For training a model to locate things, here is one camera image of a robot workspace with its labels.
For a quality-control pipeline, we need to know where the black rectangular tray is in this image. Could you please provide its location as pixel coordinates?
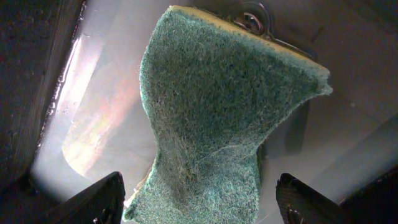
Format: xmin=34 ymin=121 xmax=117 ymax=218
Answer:
xmin=1 ymin=1 xmax=397 ymax=223

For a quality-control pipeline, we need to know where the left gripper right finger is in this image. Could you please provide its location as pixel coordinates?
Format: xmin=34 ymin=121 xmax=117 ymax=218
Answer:
xmin=275 ymin=173 xmax=353 ymax=224

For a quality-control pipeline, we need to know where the green yellow sponge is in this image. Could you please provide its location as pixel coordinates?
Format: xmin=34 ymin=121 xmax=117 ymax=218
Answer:
xmin=123 ymin=6 xmax=332 ymax=224

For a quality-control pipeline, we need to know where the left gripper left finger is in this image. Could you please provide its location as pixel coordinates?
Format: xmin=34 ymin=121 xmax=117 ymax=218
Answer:
xmin=43 ymin=172 xmax=126 ymax=224

